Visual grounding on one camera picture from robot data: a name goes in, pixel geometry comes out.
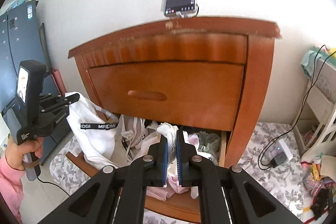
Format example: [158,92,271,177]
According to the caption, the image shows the pink garment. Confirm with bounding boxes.
[146,159,198,201]

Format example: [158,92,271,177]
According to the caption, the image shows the white power strip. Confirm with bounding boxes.
[270,139,293,164]

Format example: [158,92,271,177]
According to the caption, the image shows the phone stand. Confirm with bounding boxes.
[161,0,199,19]

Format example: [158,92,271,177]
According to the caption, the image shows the person's left hand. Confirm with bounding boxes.
[5,137,43,170]

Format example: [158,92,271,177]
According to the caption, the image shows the pile of colourful clutter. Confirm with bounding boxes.
[301,153,335,223]

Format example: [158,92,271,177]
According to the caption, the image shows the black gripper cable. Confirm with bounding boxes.
[36,176,72,197]

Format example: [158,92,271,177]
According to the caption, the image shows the black power cable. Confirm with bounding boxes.
[257,44,328,170]

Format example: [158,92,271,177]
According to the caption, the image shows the wooden nightstand cabinet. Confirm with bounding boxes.
[68,17,281,167]

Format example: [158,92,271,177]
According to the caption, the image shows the black charger plug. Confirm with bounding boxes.
[270,152,287,168]

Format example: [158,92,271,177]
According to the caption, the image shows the pink sleeve forearm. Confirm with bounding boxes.
[1,155,25,223]

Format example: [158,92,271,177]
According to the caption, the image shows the white garment with black strap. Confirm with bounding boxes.
[66,92,127,170]

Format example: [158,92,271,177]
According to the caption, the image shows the white lattice shelf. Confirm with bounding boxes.
[293,47,335,161]

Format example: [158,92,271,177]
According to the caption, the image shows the cream white mesh garment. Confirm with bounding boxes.
[157,123,178,157]

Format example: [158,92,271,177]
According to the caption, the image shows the teal cloth on shelf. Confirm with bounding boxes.
[301,50,321,79]

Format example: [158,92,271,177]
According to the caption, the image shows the dark blue refrigerator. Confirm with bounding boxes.
[0,0,72,166]

